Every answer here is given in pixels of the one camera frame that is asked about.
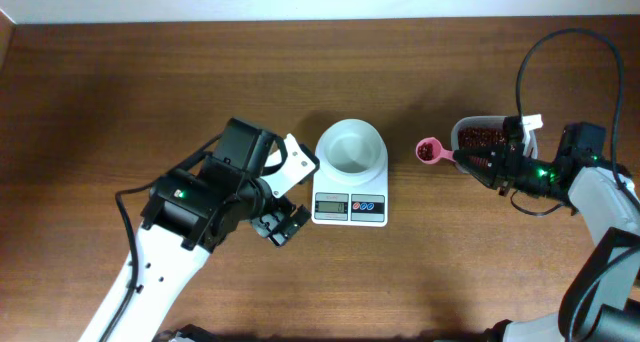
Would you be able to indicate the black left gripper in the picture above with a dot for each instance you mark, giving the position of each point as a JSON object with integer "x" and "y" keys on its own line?
{"x": 282, "y": 210}

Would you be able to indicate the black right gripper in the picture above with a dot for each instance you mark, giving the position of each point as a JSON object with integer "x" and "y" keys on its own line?
{"x": 505, "y": 167}

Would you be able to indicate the pink measuring scoop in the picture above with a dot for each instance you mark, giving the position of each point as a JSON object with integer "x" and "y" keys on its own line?
{"x": 430, "y": 151}

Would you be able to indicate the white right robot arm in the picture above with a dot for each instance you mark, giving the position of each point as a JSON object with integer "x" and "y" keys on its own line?
{"x": 597, "y": 306}

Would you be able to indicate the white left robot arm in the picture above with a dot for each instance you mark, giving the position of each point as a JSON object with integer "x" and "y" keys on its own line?
{"x": 241, "y": 174}

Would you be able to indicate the white digital kitchen scale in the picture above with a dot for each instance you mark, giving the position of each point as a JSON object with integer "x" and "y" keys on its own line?
{"x": 358, "y": 200}

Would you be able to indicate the red beans in container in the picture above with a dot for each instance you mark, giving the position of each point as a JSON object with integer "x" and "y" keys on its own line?
{"x": 475, "y": 137}

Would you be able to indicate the clear plastic bean container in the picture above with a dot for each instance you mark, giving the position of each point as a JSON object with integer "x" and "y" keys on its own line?
{"x": 491, "y": 122}

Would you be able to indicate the white round bowl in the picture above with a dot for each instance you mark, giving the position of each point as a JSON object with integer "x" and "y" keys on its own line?
{"x": 351, "y": 146}

